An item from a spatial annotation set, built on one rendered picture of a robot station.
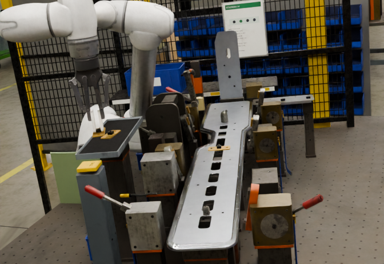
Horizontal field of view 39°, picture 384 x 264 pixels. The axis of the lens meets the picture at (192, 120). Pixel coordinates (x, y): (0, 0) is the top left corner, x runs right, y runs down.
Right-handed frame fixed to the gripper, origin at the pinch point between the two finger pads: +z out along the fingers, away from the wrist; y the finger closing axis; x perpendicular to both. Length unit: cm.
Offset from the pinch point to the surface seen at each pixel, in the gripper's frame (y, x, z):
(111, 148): 3.2, -2.1, 9.3
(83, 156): -5.6, -5.3, 9.6
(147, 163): 13.6, -5.4, 15.1
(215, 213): 30.7, -26.5, 25.3
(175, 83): 34, 111, 17
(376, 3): 315, 474, 36
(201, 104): 42, 80, 22
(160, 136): 19.7, 20.2, 15.3
